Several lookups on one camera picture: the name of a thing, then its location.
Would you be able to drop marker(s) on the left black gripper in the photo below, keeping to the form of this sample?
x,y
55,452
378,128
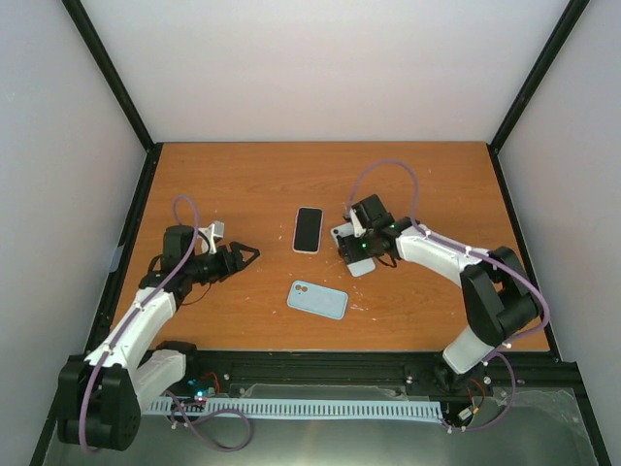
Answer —
x,y
228,268

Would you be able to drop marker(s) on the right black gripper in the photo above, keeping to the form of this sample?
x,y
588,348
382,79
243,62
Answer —
x,y
350,253

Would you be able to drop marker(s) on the light blue phone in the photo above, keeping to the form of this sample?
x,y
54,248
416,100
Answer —
x,y
350,250

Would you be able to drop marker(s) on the black screen phone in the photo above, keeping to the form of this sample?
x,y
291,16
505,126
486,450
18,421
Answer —
x,y
308,235

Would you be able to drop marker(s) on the beige phone case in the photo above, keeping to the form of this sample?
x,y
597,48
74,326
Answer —
x,y
308,236

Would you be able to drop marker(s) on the light blue phone case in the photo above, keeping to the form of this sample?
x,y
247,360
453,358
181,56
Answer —
x,y
317,300

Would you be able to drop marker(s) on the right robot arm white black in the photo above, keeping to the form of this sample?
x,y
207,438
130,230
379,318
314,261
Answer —
x,y
499,300

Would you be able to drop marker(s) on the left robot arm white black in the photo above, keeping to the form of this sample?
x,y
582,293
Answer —
x,y
104,394

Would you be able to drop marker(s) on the small circuit board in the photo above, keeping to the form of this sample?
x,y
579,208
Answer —
x,y
205,386

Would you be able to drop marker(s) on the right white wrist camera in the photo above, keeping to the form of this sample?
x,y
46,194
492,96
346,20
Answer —
x,y
352,217

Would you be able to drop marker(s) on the black aluminium frame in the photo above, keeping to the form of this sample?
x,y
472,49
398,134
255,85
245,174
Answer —
x,y
541,369

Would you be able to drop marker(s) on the light blue cable duct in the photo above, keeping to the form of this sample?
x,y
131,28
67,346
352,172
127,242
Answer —
x,y
300,409

